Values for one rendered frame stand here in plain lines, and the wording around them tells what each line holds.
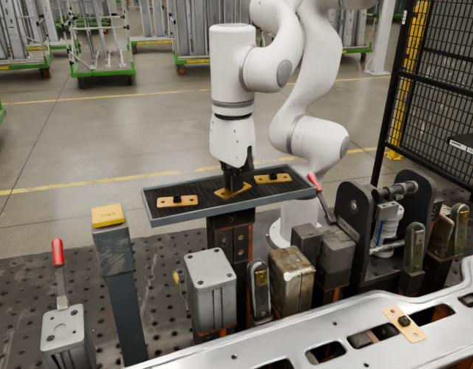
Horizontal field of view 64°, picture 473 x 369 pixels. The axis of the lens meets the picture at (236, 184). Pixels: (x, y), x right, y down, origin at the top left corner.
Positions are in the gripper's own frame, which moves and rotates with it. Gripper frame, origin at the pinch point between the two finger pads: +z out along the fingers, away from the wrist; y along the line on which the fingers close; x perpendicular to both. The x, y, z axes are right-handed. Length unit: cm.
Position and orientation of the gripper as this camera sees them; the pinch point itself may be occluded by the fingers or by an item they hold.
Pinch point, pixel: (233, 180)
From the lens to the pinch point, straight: 82.9
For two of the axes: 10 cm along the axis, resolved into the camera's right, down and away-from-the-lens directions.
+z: 0.0, 8.8, 4.8
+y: 6.6, 3.6, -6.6
